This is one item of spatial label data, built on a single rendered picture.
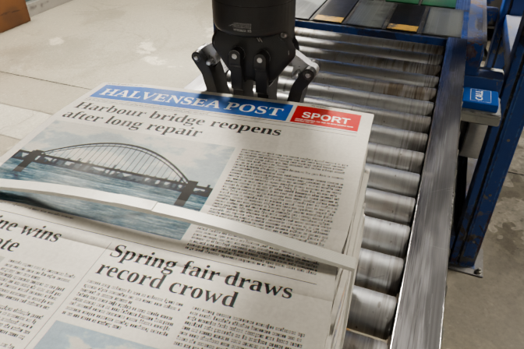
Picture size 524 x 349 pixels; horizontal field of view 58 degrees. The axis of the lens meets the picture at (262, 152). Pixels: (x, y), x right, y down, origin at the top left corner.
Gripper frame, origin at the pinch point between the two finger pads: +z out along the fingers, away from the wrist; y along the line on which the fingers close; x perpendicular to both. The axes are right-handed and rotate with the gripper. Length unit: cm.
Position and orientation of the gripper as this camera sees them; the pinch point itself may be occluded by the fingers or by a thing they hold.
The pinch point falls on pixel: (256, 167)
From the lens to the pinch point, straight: 53.3
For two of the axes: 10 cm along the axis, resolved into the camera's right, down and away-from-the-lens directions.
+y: 9.3, 2.0, -3.0
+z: 0.0, 8.2, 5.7
